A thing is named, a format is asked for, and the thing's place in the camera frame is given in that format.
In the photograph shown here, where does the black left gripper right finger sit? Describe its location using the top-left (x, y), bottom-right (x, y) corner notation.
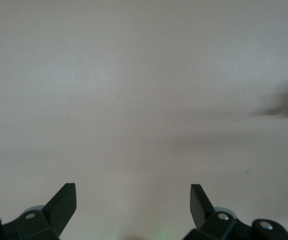
top-left (183, 184), bottom-right (288, 240)

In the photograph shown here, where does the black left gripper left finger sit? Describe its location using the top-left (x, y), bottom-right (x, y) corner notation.
top-left (0, 183), bottom-right (77, 240)

